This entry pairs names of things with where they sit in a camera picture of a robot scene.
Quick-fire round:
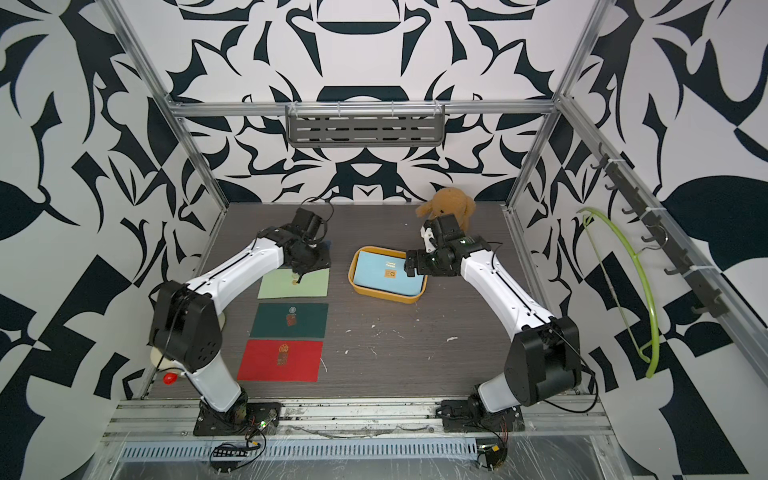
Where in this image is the light blue envelope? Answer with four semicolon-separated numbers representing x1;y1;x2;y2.
353;251;425;297

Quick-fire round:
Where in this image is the yellow plastic storage box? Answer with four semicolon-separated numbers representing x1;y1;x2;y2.
347;246;428;304

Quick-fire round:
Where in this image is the red envelope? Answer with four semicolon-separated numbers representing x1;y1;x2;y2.
237;339;323;383

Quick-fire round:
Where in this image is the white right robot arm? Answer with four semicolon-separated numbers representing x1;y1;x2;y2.
405;214;582;414

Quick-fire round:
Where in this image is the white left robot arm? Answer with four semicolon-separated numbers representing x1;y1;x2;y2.
148;208;331;424

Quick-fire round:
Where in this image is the light green envelope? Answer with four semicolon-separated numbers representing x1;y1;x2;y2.
258;268;330;299

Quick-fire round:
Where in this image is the brown plush dog toy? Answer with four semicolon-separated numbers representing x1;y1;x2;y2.
416;187;477;233

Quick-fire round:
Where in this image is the dark green envelope left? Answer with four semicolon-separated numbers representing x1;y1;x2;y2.
250;303;328;339

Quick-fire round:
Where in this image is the grey perforated metal shelf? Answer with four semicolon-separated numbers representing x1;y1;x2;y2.
285;102;446;148

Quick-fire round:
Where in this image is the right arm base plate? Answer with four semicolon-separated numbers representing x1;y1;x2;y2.
435;394;525;434

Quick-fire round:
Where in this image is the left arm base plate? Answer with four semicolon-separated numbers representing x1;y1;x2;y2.
193;400;283;437

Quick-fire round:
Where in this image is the black connector block with cables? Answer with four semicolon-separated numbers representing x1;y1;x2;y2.
207;434;267;474

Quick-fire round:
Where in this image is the white slotted cable duct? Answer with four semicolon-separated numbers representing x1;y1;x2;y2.
120;437;479;463

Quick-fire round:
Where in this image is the black hook rail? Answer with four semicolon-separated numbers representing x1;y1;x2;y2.
595;143;730;318

